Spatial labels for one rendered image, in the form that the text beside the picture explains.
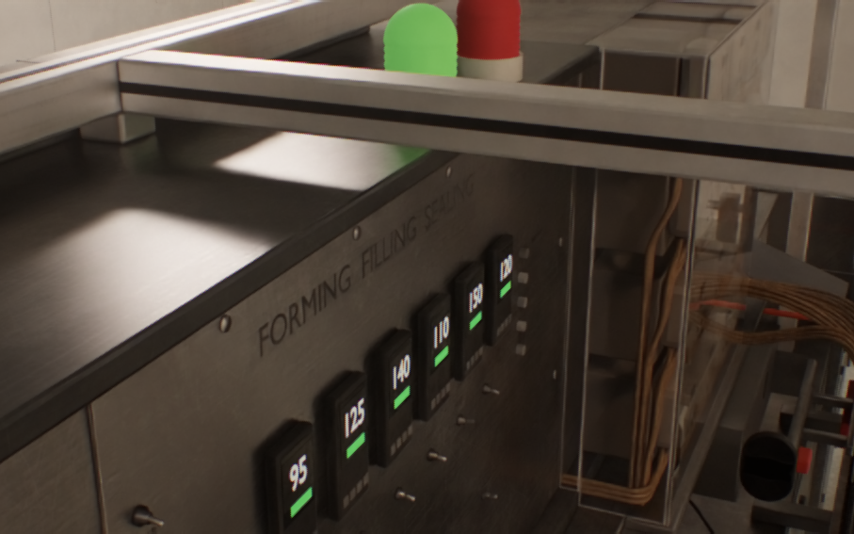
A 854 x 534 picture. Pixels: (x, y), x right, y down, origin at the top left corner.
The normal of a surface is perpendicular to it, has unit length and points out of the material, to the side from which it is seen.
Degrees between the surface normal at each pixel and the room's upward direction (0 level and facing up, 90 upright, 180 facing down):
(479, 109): 90
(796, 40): 90
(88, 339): 0
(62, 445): 90
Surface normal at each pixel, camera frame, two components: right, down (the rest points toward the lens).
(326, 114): -0.39, 0.33
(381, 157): 0.00, -0.93
